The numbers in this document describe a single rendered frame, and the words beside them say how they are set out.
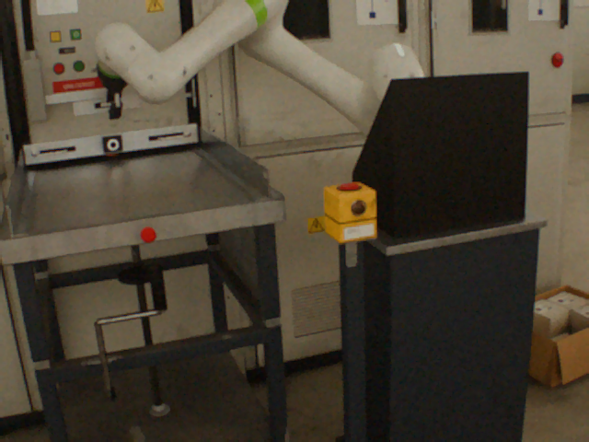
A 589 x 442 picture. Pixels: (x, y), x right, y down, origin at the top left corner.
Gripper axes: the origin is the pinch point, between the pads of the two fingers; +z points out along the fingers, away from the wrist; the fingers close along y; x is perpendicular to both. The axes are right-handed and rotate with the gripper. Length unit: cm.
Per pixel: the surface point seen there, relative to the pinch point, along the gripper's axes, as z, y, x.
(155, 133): 19.4, 2.5, 13.5
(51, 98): 9.8, -8.8, -16.9
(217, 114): 14.7, 0.8, 32.8
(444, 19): 0, -20, 114
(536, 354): 16, 97, 124
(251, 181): -28, 36, 27
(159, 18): 3.1, -28.3, 18.0
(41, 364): -22, 68, -28
